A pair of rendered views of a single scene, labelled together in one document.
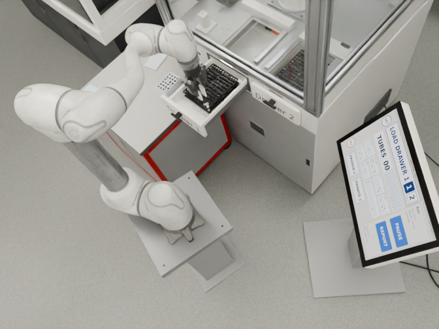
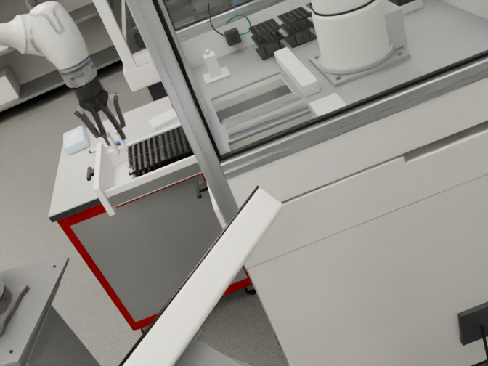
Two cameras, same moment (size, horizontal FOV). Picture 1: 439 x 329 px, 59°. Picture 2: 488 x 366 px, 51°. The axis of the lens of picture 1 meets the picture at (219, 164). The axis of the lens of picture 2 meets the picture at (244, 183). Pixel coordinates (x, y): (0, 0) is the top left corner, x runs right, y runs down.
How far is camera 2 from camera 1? 1.22 m
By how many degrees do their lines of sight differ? 32
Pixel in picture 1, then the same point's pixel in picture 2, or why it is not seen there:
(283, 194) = not seen: outside the picture
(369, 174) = not seen: hidden behind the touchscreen
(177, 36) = (33, 18)
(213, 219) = (14, 335)
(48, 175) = (55, 246)
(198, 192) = (41, 290)
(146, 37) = (20, 22)
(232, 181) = (226, 346)
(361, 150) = not seen: hidden behind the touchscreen
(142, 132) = (75, 194)
